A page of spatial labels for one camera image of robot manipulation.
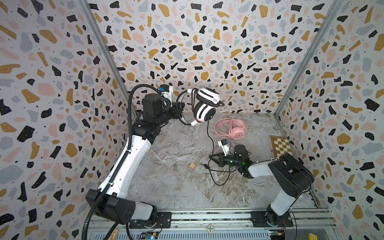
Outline black headphone cable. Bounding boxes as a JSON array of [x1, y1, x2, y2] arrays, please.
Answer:
[[201, 119, 238, 187]]

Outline pink headphones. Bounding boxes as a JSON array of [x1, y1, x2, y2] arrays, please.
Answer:
[[214, 118, 247, 140]]

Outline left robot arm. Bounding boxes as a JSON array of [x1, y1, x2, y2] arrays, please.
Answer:
[[85, 94, 185, 227]]

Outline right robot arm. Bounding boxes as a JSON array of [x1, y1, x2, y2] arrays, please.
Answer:
[[209, 144, 315, 227]]

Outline wooden chessboard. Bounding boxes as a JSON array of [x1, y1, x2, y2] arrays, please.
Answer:
[[270, 136, 294, 158]]

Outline yellow block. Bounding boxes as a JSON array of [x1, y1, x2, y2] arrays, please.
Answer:
[[308, 233, 318, 240]]

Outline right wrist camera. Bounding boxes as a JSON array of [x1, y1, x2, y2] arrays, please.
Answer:
[[218, 139, 231, 156]]

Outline wooden tile on rail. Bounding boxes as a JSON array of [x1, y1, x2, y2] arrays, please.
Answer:
[[206, 224, 215, 234]]

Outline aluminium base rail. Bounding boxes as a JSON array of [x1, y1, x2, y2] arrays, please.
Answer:
[[86, 208, 340, 240]]

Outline black corrugated cable conduit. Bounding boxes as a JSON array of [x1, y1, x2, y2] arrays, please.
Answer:
[[80, 83, 161, 240]]

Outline wooden block at rail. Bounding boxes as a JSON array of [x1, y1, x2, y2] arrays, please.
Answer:
[[108, 229, 119, 240]]

